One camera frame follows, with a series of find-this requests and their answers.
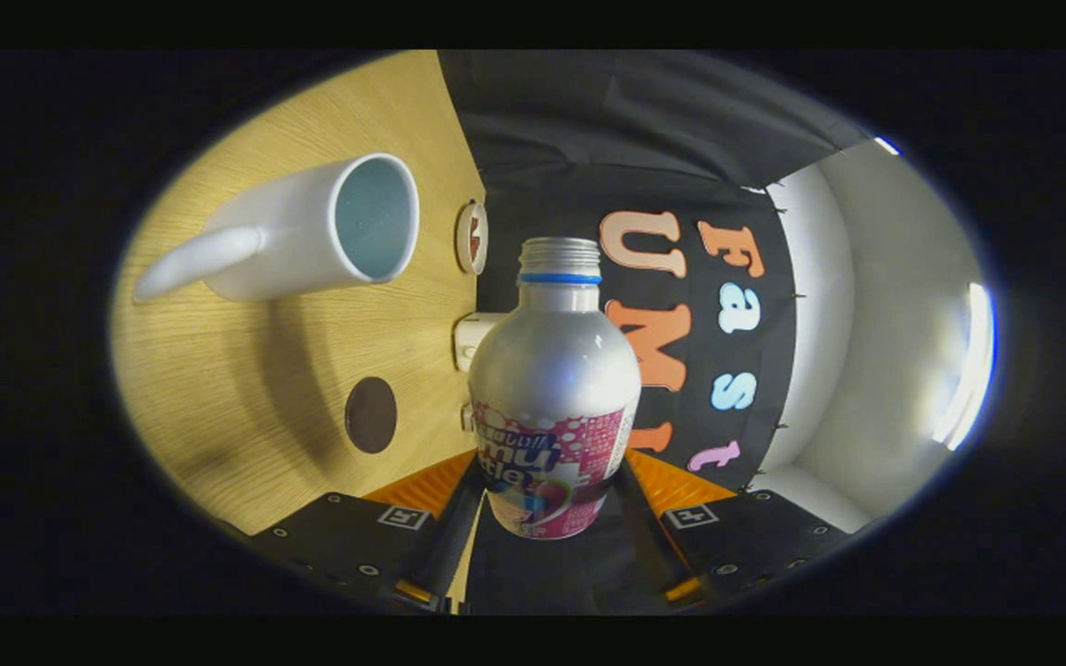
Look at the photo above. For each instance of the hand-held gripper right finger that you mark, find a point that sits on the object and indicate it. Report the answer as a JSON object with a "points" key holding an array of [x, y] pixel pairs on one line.
{"points": [[653, 536]]}

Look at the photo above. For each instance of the black backdrop cloth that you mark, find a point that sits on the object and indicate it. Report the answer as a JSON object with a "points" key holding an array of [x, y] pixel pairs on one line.
{"points": [[588, 129]]}

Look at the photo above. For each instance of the white toaster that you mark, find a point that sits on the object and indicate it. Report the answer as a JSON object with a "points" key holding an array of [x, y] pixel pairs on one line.
{"points": [[470, 338]]}

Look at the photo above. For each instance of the white round plate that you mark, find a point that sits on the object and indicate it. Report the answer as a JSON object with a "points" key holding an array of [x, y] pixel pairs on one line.
{"points": [[472, 236]]}

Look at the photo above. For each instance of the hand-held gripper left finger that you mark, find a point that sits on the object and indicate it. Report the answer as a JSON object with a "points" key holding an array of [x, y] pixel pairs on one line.
{"points": [[445, 546]]}

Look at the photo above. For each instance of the wooden table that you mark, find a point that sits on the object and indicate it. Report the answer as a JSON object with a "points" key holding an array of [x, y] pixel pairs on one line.
{"points": [[246, 388]]}

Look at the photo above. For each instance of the silver juice bottle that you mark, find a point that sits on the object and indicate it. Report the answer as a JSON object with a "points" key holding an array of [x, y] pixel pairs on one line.
{"points": [[551, 370]]}

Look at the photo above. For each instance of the white cup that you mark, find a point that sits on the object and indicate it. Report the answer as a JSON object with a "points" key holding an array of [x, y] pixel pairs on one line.
{"points": [[292, 236]]}

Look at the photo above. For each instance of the long ceiling light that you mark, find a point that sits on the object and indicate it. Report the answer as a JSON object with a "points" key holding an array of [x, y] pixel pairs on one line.
{"points": [[973, 370]]}

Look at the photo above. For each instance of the brown round coaster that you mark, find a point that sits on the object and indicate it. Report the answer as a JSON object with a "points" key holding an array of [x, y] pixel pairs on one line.
{"points": [[371, 414]]}

